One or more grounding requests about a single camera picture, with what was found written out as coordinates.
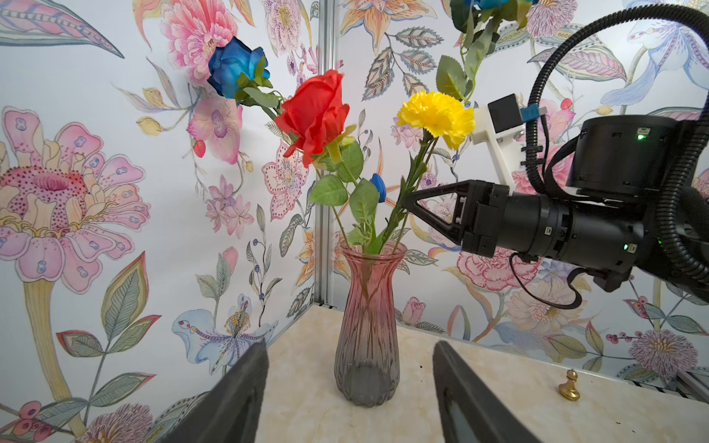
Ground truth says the small tall blue rose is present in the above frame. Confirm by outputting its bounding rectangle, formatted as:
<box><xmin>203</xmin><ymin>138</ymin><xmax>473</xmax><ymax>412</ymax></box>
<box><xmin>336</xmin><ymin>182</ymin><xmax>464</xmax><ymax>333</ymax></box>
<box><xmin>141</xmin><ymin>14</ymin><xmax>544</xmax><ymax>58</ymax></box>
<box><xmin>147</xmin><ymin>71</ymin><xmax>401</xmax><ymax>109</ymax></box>
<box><xmin>436</xmin><ymin>0</ymin><xmax>537</xmax><ymax>103</ymax></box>

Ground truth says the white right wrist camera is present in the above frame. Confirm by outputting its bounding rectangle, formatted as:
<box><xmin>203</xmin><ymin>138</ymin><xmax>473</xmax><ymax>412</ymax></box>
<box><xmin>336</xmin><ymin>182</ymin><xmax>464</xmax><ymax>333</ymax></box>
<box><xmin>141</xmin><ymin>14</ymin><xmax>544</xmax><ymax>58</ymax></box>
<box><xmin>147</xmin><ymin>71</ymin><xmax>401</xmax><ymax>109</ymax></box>
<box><xmin>471</xmin><ymin>94</ymin><xmax>548</xmax><ymax>189</ymax></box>

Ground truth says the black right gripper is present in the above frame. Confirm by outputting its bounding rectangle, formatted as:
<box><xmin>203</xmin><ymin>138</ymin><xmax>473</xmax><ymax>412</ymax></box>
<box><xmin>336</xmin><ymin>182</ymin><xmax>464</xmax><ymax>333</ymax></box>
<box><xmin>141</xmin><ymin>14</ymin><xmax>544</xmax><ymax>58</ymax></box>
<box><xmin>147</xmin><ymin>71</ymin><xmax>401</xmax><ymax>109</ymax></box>
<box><xmin>401</xmin><ymin>179</ymin><xmax>649</xmax><ymax>278</ymax></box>

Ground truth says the red rose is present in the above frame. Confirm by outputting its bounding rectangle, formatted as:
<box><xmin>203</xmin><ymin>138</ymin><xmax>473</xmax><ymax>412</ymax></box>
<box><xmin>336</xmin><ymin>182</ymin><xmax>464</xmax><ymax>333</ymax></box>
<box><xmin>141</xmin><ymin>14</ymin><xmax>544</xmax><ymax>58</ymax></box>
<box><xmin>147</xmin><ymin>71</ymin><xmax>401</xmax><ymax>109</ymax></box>
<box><xmin>273</xmin><ymin>68</ymin><xmax>367</xmax><ymax>247</ymax></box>

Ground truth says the small brass knob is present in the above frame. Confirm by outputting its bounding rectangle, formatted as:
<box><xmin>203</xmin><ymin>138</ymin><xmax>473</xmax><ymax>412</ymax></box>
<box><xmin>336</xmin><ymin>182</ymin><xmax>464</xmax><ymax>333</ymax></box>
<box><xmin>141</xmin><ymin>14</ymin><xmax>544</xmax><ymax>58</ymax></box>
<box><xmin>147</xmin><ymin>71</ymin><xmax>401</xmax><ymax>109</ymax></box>
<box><xmin>558</xmin><ymin>369</ymin><xmax>581</xmax><ymax>402</ymax></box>

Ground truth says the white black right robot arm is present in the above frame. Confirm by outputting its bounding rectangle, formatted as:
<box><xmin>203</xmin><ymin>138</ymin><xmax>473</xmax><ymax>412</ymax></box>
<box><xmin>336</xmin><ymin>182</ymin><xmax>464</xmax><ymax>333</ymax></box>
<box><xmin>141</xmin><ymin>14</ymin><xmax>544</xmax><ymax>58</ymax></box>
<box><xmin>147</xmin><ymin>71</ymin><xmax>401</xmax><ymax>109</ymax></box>
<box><xmin>405</xmin><ymin>116</ymin><xmax>708</xmax><ymax>300</ymax></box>

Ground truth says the large blue rose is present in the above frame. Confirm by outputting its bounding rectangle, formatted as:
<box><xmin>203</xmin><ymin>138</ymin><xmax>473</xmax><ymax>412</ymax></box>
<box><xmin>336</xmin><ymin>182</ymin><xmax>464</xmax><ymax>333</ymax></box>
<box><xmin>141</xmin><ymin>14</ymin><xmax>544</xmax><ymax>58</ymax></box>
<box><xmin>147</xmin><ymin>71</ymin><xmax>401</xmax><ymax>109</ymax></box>
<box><xmin>208</xmin><ymin>37</ymin><xmax>284</xmax><ymax>121</ymax></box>

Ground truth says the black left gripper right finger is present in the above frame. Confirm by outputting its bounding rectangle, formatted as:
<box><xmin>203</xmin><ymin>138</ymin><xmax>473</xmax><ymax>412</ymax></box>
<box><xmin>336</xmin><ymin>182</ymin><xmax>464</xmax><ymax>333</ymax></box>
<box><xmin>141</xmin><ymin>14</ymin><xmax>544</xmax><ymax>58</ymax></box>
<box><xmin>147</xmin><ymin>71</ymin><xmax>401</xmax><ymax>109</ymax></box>
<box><xmin>432</xmin><ymin>341</ymin><xmax>538</xmax><ymax>443</ymax></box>

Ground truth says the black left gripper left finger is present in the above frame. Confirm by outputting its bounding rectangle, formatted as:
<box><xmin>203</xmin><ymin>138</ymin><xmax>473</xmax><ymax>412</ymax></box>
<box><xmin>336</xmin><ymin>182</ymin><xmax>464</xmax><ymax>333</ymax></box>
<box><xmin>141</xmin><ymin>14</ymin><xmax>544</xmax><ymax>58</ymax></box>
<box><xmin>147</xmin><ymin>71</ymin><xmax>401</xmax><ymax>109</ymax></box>
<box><xmin>165</xmin><ymin>341</ymin><xmax>269</xmax><ymax>443</ymax></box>

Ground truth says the small yellow flower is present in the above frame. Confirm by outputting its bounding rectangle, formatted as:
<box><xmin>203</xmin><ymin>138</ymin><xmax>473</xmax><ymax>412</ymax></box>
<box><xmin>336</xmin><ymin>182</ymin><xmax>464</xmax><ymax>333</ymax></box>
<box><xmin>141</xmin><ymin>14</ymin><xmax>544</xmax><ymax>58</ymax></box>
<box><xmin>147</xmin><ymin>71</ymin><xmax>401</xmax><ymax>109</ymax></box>
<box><xmin>369</xmin><ymin>92</ymin><xmax>476</xmax><ymax>254</ymax></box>

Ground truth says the brown glass vase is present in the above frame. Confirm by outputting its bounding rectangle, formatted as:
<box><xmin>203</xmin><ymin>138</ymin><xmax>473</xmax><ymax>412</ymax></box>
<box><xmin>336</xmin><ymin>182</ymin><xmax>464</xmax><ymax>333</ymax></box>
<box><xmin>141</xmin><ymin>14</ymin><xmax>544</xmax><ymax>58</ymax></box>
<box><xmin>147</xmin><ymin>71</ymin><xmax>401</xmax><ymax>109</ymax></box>
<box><xmin>334</xmin><ymin>242</ymin><xmax>407</xmax><ymax>407</ymax></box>

